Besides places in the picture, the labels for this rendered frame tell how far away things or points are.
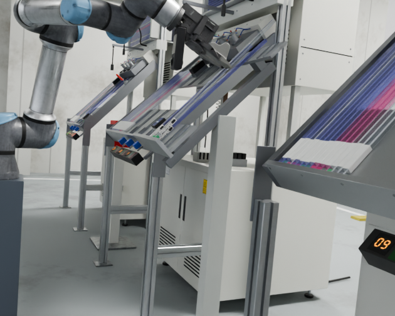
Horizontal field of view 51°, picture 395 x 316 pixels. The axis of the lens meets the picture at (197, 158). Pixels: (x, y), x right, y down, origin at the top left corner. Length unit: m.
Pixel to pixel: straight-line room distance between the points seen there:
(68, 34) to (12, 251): 0.77
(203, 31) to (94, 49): 4.76
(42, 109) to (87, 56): 4.30
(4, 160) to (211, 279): 0.82
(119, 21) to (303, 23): 0.97
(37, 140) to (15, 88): 3.92
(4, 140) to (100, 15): 0.63
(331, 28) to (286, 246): 1.00
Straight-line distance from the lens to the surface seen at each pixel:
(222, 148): 1.33
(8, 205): 1.59
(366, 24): 6.02
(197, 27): 1.20
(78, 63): 5.87
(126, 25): 1.22
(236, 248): 1.82
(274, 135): 1.78
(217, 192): 1.35
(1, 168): 1.59
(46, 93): 1.60
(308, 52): 1.94
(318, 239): 2.08
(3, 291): 1.68
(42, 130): 1.63
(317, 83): 1.97
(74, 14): 1.14
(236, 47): 1.78
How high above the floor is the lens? 0.79
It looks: 4 degrees down
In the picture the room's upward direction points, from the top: 5 degrees clockwise
